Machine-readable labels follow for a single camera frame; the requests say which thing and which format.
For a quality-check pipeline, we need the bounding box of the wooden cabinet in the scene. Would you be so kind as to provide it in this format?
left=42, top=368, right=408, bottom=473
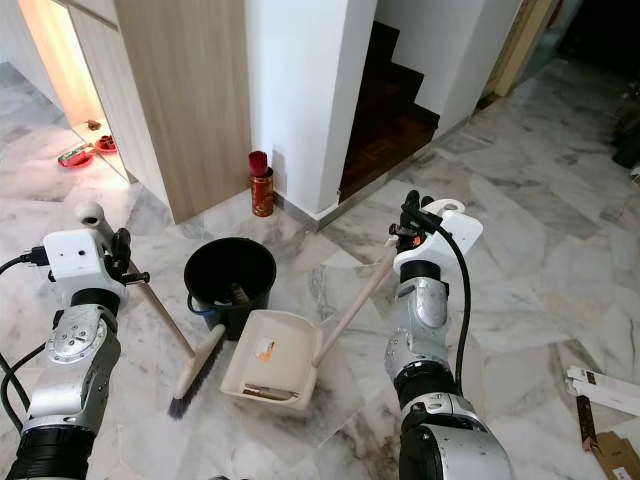
left=0, top=0, right=254, bottom=224

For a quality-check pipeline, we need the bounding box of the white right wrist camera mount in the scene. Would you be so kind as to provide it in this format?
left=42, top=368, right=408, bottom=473
left=393, top=198, right=484, bottom=283

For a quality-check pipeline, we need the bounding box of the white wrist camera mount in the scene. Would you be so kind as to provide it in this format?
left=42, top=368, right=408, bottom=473
left=42, top=228, right=129, bottom=301
left=393, top=198, right=484, bottom=283

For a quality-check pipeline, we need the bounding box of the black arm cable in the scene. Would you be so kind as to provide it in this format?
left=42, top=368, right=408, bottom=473
left=0, top=250, right=55, bottom=433
left=426, top=208, right=473, bottom=397

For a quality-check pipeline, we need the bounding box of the dark wooden staircase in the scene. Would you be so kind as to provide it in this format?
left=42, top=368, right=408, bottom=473
left=338, top=20, right=442, bottom=202

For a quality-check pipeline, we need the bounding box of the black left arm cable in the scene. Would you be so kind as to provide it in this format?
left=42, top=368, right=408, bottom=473
left=0, top=250, right=55, bottom=433

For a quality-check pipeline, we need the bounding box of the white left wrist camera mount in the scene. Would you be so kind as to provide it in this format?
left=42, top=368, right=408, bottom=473
left=42, top=228, right=129, bottom=301

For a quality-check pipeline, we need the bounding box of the dark bag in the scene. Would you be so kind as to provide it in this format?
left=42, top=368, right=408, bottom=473
left=610, top=98, right=640, bottom=173

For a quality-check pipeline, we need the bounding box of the black plastic bucket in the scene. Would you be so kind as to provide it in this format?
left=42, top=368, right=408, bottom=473
left=184, top=237, right=279, bottom=342

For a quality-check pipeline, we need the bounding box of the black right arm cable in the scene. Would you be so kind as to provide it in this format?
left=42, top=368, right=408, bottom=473
left=426, top=208, right=473, bottom=397

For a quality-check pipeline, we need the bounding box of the flattened cardboard box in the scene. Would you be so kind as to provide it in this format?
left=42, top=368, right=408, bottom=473
left=564, top=364, right=640, bottom=480

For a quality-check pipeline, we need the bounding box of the wooden door frame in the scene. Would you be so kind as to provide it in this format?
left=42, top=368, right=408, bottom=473
left=478, top=0, right=561, bottom=99

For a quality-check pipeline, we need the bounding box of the beige broom with dark bristles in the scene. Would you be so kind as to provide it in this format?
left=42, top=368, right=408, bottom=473
left=78, top=201, right=229, bottom=420

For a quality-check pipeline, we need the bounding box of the large red pet bowl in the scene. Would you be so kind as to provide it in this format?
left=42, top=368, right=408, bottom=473
left=57, top=143, right=97, bottom=170

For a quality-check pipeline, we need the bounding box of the beige long-handled dustpan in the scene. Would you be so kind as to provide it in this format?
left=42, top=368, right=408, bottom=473
left=220, top=246, right=401, bottom=412

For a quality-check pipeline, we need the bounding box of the red patterned can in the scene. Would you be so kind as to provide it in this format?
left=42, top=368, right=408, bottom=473
left=248, top=150, right=276, bottom=219

